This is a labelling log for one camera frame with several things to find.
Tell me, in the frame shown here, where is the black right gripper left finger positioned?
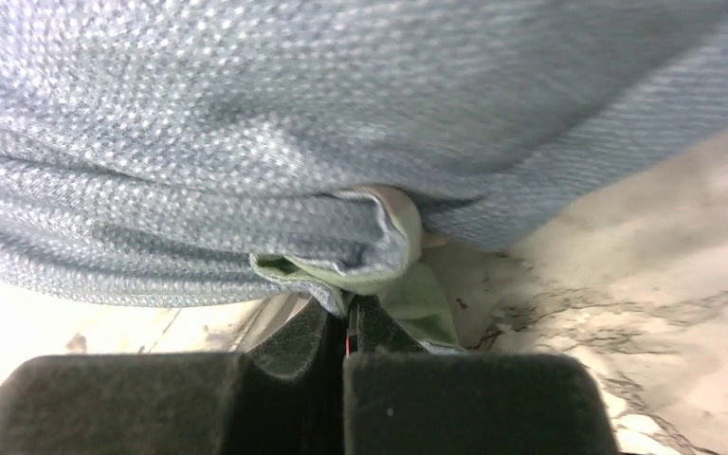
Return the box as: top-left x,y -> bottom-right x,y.
0,302 -> 345,454

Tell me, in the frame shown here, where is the patchwork green beige pillowcase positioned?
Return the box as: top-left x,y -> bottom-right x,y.
250,186 -> 464,355

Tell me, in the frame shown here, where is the blue pillowcase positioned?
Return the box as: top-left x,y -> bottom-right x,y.
0,1 -> 728,315

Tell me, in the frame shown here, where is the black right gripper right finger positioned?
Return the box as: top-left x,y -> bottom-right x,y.
343,297 -> 618,455

